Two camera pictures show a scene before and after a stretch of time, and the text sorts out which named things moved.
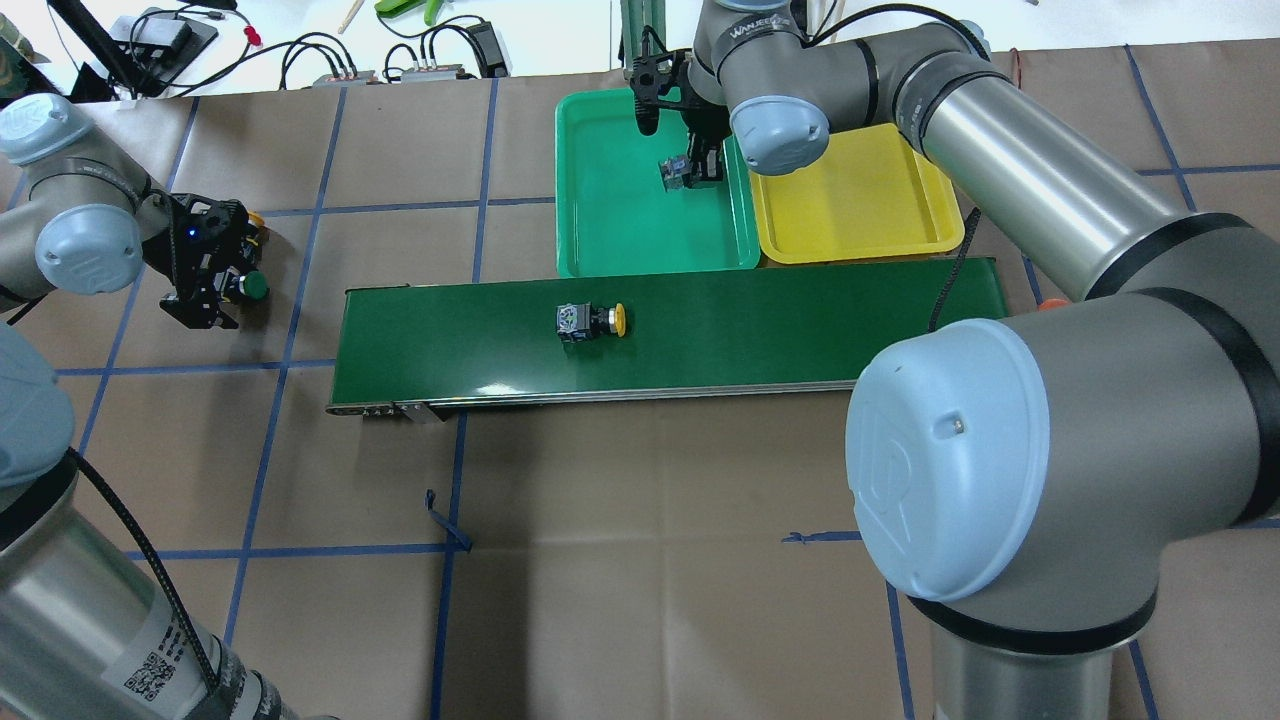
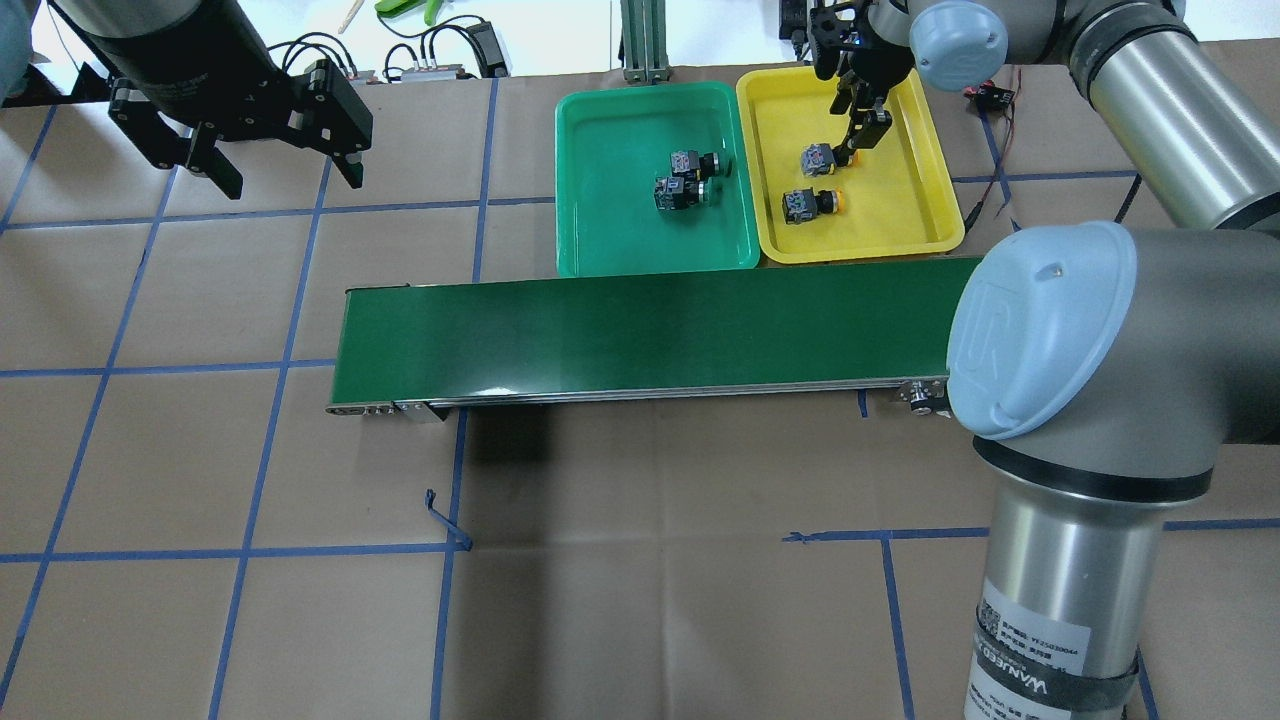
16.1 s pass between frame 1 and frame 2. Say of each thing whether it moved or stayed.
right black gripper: moved
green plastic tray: stayed
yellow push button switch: moved
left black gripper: moved
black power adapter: stayed
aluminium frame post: stayed
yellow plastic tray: stayed
